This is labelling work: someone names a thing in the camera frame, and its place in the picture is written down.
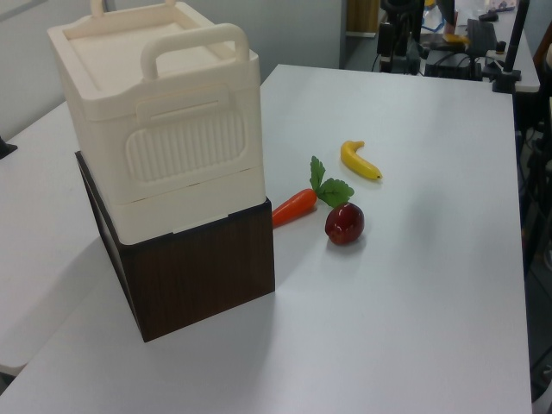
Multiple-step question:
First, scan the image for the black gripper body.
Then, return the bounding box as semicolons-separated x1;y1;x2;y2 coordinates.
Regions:
390;0;423;42

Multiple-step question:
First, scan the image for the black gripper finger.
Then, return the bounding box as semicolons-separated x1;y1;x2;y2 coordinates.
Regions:
378;21;395;73
404;38;423;73

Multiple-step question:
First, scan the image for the cream plastic cabinet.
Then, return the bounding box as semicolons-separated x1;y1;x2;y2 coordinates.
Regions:
46;0;261;247

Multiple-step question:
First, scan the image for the light wooden panel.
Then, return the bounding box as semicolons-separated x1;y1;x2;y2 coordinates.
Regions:
347;0;381;39

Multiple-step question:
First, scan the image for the black equipment box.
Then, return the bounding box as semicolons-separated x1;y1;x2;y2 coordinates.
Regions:
424;50;483;81

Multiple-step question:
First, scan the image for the yellow toy banana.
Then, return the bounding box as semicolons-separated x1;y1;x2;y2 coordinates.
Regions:
340;140;384;181

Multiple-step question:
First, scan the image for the dark red toy apple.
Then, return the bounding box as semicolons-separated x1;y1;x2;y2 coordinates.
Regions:
324;202;366;246

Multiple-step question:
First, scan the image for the orange toy carrot with leaves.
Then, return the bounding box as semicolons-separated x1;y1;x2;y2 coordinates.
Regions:
271;155;355;229

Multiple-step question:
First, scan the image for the dark brown wooden drawer box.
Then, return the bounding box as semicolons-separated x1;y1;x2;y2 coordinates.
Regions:
74;150;277;344

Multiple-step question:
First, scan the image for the black camera pole with clamp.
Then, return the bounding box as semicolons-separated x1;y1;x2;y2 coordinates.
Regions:
491;0;532;94

